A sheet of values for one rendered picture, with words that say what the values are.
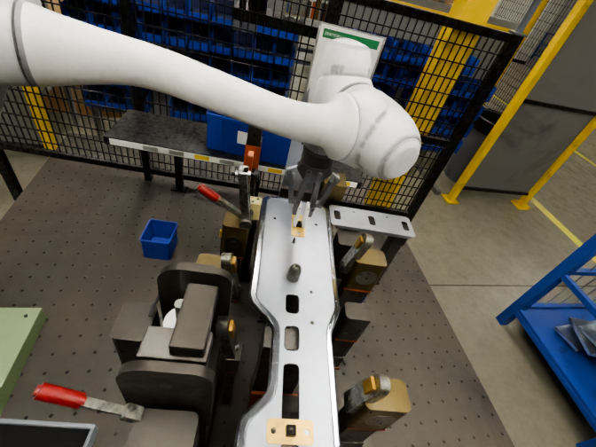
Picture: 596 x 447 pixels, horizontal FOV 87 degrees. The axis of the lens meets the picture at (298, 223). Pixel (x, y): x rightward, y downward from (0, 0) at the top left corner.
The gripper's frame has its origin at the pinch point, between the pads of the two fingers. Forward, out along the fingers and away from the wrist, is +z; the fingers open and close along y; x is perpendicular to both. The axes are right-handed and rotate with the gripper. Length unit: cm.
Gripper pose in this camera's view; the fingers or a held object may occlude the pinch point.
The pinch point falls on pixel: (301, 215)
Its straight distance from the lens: 82.7
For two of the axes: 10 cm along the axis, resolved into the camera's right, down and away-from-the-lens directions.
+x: 0.0, -6.8, 7.3
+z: -2.0, 7.2, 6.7
